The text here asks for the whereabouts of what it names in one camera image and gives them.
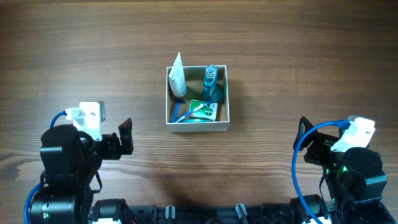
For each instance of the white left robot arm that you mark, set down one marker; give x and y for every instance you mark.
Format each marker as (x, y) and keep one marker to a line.
(46, 204)

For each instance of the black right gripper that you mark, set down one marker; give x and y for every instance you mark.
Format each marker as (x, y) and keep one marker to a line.
(315, 145)

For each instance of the green white soap box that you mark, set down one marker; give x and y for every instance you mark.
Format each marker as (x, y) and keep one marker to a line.
(207, 112)

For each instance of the white cardboard box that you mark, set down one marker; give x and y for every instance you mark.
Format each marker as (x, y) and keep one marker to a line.
(194, 76)

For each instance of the blue Listerine mouthwash bottle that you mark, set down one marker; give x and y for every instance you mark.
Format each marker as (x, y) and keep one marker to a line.
(210, 89)

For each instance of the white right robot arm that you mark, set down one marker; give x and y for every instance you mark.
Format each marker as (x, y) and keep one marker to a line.
(352, 172)

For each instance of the blue white toothbrush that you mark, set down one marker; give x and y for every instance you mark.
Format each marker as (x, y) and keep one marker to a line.
(186, 114)

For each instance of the teal toothpaste tube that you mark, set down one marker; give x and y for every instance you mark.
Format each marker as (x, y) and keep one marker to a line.
(194, 120)

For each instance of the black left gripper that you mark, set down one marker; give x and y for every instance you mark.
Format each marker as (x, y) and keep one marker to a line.
(115, 144)

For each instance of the blue disposable razor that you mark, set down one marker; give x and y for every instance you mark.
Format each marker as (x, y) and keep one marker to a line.
(177, 102)

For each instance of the white Pantene shampoo tube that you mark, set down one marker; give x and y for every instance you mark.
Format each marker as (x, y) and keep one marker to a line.
(177, 78)

